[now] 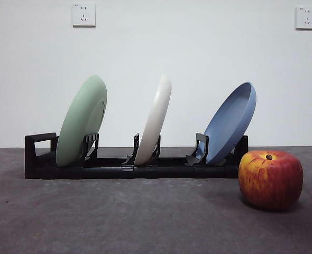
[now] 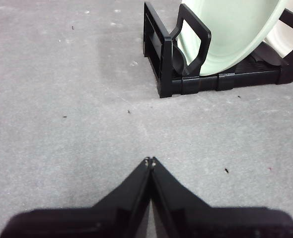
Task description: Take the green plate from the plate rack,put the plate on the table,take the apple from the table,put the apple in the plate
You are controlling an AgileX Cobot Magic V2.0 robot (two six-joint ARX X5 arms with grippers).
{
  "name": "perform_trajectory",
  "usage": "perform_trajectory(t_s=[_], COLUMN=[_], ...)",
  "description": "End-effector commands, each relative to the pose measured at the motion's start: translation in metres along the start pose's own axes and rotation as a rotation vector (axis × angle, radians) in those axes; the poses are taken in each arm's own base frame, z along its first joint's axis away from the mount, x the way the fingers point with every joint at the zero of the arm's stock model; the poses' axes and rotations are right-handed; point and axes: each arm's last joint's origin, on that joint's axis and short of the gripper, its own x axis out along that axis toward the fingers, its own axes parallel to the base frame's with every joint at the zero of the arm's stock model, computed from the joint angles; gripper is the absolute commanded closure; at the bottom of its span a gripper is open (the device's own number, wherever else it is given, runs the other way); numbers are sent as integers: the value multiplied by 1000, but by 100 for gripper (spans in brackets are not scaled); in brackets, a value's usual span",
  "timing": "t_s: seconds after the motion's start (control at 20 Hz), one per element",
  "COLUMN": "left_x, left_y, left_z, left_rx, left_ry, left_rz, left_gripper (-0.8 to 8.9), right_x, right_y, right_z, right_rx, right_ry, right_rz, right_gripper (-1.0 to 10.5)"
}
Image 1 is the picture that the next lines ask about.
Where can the green round plate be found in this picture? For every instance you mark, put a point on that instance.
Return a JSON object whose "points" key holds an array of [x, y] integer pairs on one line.
{"points": [[76, 119]]}

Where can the red yellow apple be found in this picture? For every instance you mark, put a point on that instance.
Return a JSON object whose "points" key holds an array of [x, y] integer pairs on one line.
{"points": [[271, 182]]}

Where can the white round plate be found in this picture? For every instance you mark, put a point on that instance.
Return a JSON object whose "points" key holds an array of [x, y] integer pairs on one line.
{"points": [[156, 121]]}

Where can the black plate rack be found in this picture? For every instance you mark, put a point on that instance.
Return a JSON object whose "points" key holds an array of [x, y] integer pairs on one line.
{"points": [[105, 172]]}

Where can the blue round plate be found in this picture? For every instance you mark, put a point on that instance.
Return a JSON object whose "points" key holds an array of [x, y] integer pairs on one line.
{"points": [[230, 124]]}

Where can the white wall socket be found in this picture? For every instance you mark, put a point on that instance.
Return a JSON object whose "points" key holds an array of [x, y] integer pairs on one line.
{"points": [[83, 14], [306, 18]]}

